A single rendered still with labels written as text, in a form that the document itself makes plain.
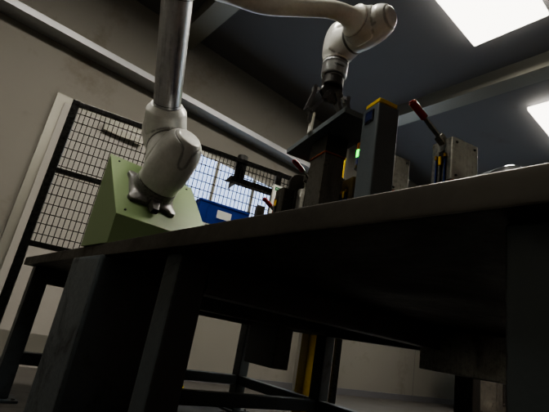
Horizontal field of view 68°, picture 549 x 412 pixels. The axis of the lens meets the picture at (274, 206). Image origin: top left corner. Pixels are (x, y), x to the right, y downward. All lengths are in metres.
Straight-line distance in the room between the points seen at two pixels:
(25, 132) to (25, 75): 0.48
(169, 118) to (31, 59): 2.69
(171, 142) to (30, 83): 2.73
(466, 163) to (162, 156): 0.93
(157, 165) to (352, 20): 0.78
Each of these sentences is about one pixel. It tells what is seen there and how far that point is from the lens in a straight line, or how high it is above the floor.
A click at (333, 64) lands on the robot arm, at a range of 1.47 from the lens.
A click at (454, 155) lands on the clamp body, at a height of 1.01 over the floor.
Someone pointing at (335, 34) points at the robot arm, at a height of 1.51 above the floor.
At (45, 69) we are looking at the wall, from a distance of 4.15.
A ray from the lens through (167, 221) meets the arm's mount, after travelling 1.50.
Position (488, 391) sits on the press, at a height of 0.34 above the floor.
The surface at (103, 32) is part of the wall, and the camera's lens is 4.48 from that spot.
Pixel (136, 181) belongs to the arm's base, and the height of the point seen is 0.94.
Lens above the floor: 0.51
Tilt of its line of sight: 18 degrees up
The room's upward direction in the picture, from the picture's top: 10 degrees clockwise
